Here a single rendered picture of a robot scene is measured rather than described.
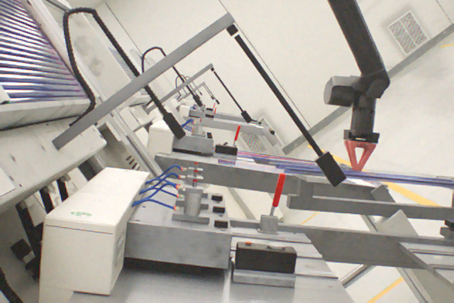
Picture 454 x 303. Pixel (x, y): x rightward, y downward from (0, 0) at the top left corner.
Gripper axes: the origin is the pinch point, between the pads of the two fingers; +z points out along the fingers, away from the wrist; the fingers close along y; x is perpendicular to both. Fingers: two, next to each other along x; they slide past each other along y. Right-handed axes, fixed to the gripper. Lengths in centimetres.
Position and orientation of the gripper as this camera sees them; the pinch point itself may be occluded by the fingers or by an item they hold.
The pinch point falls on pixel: (357, 168)
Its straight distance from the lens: 163.7
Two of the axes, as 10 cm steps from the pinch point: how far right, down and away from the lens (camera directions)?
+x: 9.9, 1.1, 1.0
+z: -1.1, 9.9, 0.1
